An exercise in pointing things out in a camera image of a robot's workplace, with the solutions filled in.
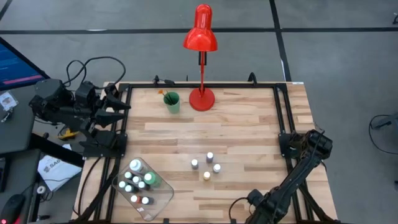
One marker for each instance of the black aluminium table frame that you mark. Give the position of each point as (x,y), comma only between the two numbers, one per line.
(224,85)

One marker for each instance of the red desk lamp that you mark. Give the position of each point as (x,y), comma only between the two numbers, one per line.
(200,37)

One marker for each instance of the wide orange bristle paintbrush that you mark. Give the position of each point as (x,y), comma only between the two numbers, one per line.
(160,92)

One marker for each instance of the small bright green paint bottle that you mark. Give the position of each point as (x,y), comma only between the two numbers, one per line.
(122,184)

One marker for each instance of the blue paint bottle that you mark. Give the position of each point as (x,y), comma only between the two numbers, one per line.
(142,185)

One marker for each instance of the clear plastic bin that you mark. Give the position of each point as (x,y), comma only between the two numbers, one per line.
(161,193)

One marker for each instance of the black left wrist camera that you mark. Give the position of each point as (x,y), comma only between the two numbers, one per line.
(85,95)

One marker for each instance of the purple paint bottle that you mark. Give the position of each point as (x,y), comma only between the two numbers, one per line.
(210,157)

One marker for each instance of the brown paint bottle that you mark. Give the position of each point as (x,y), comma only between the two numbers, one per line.
(145,200)

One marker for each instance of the grey desk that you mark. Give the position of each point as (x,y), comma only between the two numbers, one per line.
(15,133)

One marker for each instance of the white tape roll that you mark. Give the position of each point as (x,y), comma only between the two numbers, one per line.
(41,186)

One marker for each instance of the black computer mouse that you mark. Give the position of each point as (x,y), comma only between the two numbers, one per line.
(12,208)

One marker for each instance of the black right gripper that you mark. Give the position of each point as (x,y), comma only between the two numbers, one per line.
(264,214)

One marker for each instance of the grey paint bottle dark label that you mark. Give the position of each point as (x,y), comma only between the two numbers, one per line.
(194,164)

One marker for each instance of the black frame clamp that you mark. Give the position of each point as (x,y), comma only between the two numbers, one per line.
(252,77)
(156,80)

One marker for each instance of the paintbrush with silver ferrule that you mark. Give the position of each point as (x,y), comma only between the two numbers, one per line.
(170,100)

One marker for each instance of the pale grey paint bottle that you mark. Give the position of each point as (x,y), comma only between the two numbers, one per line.
(216,168)

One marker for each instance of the small white paint bottle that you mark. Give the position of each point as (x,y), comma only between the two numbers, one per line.
(127,174)

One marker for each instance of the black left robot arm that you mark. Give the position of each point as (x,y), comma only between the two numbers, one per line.
(56,105)

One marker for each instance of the orange paint bottle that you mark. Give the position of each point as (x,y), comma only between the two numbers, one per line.
(134,198)

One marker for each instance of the black desk support bar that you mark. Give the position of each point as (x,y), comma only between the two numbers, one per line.
(56,152)

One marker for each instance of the ID badge card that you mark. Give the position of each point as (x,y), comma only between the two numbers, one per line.
(7,101)

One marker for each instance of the black paint bottle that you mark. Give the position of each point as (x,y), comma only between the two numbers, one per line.
(136,179)

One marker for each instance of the white printed paper sheet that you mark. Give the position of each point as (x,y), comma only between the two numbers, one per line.
(57,171)

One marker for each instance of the computer monitor blue screen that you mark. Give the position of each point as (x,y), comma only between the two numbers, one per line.
(15,68)

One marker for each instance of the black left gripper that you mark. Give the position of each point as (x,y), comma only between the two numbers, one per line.
(94,112)

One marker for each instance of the thin paintbrush with gold ferrule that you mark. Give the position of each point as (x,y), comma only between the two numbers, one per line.
(169,98)

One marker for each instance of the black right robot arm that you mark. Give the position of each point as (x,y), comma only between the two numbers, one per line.
(298,174)

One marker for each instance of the green plastic cup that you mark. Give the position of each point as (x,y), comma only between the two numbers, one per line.
(172,105)

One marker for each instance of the large green paint bottle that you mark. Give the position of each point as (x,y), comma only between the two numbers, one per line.
(151,179)

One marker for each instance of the yellow paint bottle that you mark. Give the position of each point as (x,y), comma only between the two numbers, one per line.
(206,175)

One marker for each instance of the dark green paint bottle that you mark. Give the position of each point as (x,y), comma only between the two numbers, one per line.
(128,188)

